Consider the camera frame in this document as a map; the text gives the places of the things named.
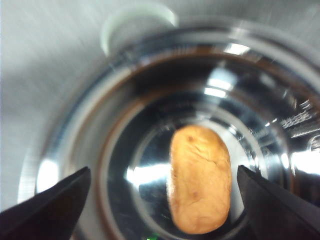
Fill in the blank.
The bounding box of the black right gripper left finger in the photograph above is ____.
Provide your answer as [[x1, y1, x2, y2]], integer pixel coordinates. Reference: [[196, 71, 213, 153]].
[[0, 166, 91, 240]]

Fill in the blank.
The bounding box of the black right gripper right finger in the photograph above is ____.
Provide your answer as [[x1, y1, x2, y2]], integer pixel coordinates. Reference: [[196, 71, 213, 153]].
[[237, 165, 320, 240]]

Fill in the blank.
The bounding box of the brown potato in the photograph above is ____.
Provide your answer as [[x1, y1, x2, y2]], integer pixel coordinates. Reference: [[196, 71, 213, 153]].
[[168, 125, 232, 235]]

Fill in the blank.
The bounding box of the green electric steamer pot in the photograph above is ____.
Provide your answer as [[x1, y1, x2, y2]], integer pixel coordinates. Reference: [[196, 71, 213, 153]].
[[17, 7, 320, 240]]

